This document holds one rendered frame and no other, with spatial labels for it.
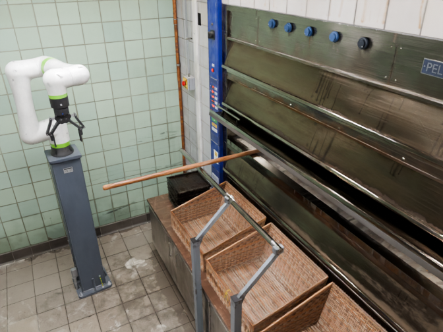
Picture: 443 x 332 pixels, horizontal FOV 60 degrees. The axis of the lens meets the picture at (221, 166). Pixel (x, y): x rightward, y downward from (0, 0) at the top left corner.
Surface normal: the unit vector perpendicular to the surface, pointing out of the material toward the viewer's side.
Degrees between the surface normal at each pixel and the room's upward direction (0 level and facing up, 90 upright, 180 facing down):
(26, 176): 90
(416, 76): 90
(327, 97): 70
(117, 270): 0
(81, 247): 90
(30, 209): 90
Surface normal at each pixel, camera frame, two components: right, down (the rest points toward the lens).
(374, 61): -0.89, 0.22
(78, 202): 0.52, 0.40
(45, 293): -0.01, -0.88
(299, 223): -0.84, -0.09
